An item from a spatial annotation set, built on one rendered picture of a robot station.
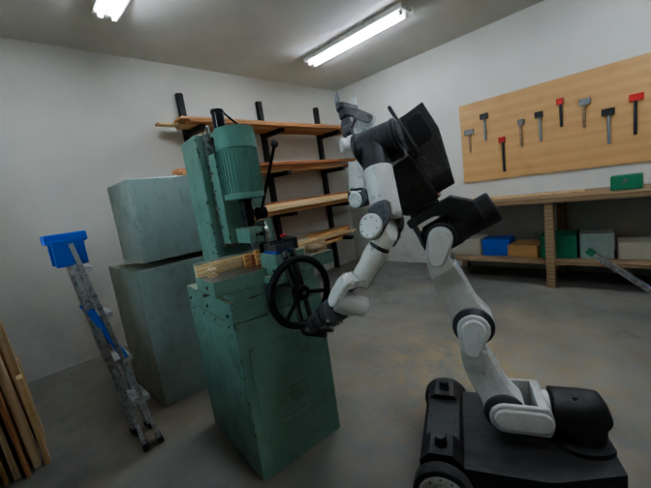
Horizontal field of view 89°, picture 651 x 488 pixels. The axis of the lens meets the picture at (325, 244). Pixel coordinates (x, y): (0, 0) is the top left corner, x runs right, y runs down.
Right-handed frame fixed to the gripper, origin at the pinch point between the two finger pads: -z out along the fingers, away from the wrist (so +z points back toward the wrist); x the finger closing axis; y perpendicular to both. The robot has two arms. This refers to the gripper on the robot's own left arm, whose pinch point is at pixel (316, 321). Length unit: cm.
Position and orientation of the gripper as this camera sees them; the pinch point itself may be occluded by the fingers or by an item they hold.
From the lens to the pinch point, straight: 128.7
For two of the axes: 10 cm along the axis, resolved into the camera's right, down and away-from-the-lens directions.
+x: 7.1, -3.0, 6.3
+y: -5.2, -8.3, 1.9
